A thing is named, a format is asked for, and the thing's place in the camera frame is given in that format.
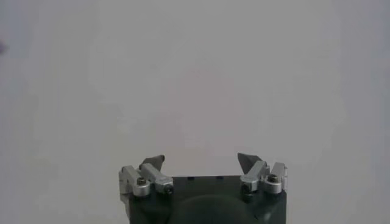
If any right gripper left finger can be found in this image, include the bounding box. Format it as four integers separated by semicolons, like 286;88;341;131
118;154;174;198

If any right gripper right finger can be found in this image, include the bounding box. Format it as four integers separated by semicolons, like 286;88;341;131
237;152;288;195

